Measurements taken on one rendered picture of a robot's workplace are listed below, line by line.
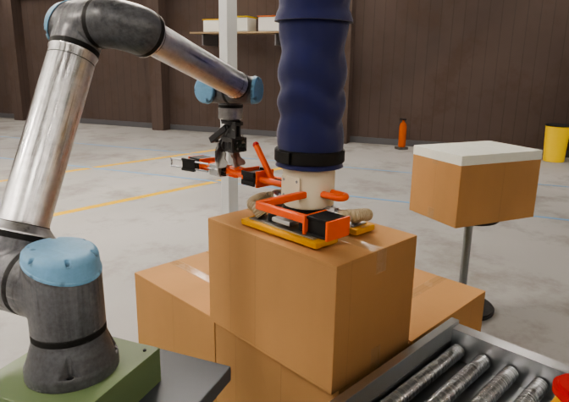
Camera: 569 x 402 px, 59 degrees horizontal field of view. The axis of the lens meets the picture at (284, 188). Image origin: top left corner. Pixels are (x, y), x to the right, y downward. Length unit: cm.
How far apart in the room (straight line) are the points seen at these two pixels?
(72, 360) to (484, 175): 236
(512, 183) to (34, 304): 260
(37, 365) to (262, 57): 991
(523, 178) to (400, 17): 712
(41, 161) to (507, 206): 254
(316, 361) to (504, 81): 861
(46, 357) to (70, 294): 14
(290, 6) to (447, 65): 841
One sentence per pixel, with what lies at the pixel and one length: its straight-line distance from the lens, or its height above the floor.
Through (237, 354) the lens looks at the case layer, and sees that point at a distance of 193.
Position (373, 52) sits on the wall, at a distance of 1006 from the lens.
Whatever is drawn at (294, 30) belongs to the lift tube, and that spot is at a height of 157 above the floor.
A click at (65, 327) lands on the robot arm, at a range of 112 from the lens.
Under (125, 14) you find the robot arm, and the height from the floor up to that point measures 158.
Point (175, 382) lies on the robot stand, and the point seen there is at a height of 75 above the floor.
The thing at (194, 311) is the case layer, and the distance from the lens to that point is 208.
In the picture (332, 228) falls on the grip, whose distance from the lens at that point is 123.
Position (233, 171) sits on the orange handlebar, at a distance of 189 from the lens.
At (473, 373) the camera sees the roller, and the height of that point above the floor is 54.
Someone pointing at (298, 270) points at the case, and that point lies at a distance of 151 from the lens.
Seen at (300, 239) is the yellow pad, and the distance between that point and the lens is 152.
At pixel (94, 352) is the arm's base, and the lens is 115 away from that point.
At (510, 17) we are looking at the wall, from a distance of 988.
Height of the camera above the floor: 147
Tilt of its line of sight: 14 degrees down
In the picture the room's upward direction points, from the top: 1 degrees clockwise
